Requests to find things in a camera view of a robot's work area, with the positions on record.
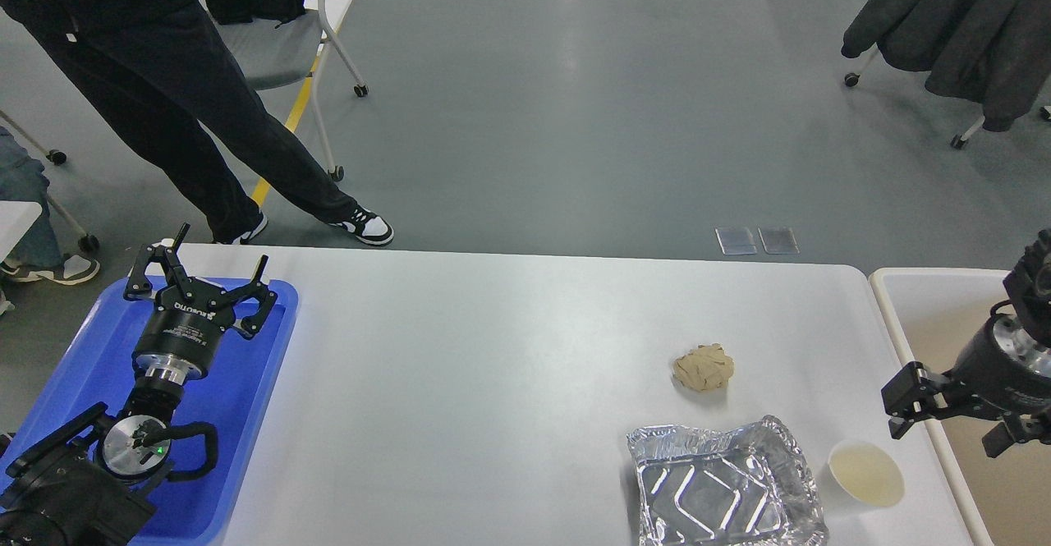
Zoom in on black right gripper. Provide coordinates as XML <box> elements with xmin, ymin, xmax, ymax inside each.
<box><xmin>881</xmin><ymin>314</ymin><xmax>1050</xmax><ymax>457</ymax></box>

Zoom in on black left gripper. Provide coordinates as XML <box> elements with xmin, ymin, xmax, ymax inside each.
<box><xmin>123</xmin><ymin>223</ymin><xmax>279</xmax><ymax>384</ymax></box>

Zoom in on white paper cup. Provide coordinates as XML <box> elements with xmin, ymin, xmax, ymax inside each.
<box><xmin>818</xmin><ymin>440</ymin><xmax>906</xmax><ymax>517</ymax></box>

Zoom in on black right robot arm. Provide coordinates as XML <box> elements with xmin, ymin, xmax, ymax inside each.
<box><xmin>881</xmin><ymin>229</ymin><xmax>1050</xmax><ymax>457</ymax></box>

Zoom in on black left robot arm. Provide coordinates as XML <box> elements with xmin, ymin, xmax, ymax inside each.
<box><xmin>2</xmin><ymin>224</ymin><xmax>279</xmax><ymax>545</ymax></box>

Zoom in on beige plastic bin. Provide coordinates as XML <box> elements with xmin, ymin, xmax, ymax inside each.
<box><xmin>870</xmin><ymin>268</ymin><xmax>1050</xmax><ymax>545</ymax></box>

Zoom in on blue plastic tray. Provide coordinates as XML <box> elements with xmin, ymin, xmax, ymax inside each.
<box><xmin>2</xmin><ymin>279</ymin><xmax>298</xmax><ymax>545</ymax></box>

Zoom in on chair leg with castors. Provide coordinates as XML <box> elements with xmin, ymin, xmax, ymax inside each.
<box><xmin>0</xmin><ymin>108</ymin><xmax>102</xmax><ymax>254</ymax></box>

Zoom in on seated person in jeans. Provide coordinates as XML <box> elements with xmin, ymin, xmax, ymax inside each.
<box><xmin>1</xmin><ymin>127</ymin><xmax>101</xmax><ymax>287</ymax></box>

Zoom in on white side table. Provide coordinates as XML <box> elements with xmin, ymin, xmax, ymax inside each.
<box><xmin>1</xmin><ymin>200</ymin><xmax>48</xmax><ymax>260</ymax></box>

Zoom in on aluminium foil tray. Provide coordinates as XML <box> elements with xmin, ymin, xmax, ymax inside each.
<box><xmin>626</xmin><ymin>415</ymin><xmax>829</xmax><ymax>545</ymax></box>

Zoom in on grey white rolling chair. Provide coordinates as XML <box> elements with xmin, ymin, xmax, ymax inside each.
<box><xmin>209</xmin><ymin>0</ymin><xmax>369</xmax><ymax>182</ymax></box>

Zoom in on right floor plate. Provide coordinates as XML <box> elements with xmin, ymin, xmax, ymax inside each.
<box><xmin>758</xmin><ymin>227</ymin><xmax>801</xmax><ymax>255</ymax></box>

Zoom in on floor plate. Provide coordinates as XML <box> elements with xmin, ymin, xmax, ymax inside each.
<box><xmin>758</xmin><ymin>227</ymin><xmax>801</xmax><ymax>255</ymax></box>
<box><xmin>714</xmin><ymin>227</ymin><xmax>758</xmax><ymax>255</ymax></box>

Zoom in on person in black clothes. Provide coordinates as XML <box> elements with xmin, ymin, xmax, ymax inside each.
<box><xmin>2</xmin><ymin>0</ymin><xmax>394</xmax><ymax>246</ymax></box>

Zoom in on left floor plate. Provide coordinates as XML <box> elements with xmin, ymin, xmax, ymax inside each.
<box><xmin>714</xmin><ymin>227</ymin><xmax>758</xmax><ymax>255</ymax></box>

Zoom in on dark coats on rack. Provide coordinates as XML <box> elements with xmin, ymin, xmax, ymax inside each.
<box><xmin>841</xmin><ymin>0</ymin><xmax>1050</xmax><ymax>133</ymax></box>

